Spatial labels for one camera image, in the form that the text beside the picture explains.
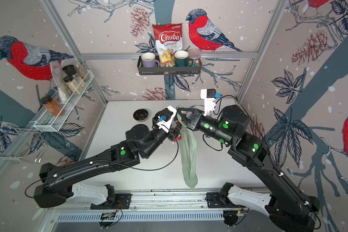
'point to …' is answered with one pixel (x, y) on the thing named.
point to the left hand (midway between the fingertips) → (179, 110)
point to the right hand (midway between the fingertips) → (177, 109)
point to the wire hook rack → (35, 150)
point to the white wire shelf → (53, 119)
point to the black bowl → (140, 115)
